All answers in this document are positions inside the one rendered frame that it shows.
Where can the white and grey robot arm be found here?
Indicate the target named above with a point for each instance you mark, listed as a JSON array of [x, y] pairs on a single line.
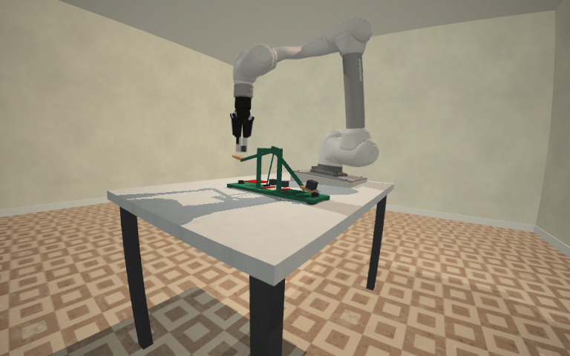
[[354, 146]]

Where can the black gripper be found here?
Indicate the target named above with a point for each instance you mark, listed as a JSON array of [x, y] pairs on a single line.
[[242, 109]]

